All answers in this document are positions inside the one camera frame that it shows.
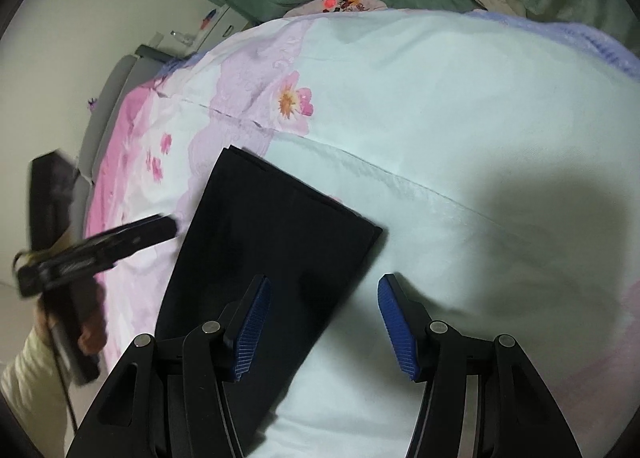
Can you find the lavender knit blanket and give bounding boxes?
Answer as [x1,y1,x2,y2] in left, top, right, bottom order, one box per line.
[465,8,640,75]

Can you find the person's left hand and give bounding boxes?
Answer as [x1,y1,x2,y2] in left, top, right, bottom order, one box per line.
[77,284,110,358]

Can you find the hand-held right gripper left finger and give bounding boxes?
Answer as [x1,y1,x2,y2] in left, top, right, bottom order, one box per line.
[65,274,273,458]

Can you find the black cable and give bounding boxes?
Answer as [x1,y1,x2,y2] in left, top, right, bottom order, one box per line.
[46,318,79,439]

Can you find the grey headboard cushion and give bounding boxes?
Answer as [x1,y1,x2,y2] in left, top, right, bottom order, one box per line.
[92,55,142,149]

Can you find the dark bed headboard frame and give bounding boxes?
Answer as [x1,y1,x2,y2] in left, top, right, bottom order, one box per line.
[134,44,187,63]

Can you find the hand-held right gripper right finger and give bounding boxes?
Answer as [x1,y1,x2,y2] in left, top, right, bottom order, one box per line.
[377,274,583,458]

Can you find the colourful floral cloth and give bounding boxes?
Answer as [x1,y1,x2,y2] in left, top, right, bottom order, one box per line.
[285,0,389,19]

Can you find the white nightstand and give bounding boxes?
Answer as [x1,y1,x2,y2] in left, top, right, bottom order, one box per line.
[192,5,251,51]

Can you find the bed with pink floral cover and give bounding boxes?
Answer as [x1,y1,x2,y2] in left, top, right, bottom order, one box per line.
[82,10,640,458]

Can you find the person's left forearm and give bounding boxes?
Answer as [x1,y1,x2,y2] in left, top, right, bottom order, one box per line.
[0,323,76,439]

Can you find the black pants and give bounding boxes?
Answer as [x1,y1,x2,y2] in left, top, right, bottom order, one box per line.
[155,145,383,454]

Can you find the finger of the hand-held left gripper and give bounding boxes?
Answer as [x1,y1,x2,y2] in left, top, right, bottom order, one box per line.
[97,215,178,264]

